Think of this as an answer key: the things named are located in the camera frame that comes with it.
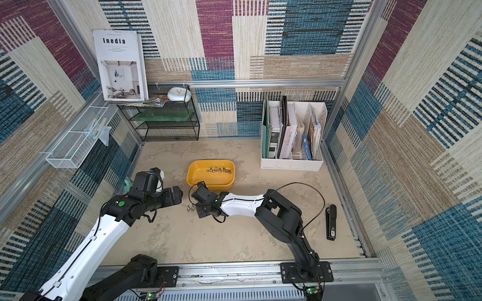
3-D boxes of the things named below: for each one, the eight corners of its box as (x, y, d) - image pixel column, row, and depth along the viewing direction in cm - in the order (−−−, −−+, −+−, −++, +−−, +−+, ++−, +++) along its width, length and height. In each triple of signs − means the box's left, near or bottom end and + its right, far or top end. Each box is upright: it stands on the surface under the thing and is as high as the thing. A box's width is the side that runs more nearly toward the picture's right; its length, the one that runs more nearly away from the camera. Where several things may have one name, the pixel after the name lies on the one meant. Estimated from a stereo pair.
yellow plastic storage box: (185, 190, 100) (182, 184, 95) (191, 164, 111) (188, 157, 106) (234, 190, 100) (234, 183, 95) (235, 164, 111) (235, 157, 106)
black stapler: (326, 239, 84) (330, 235, 80) (325, 208, 93) (329, 203, 89) (332, 241, 84) (337, 237, 79) (332, 210, 93) (336, 204, 88)
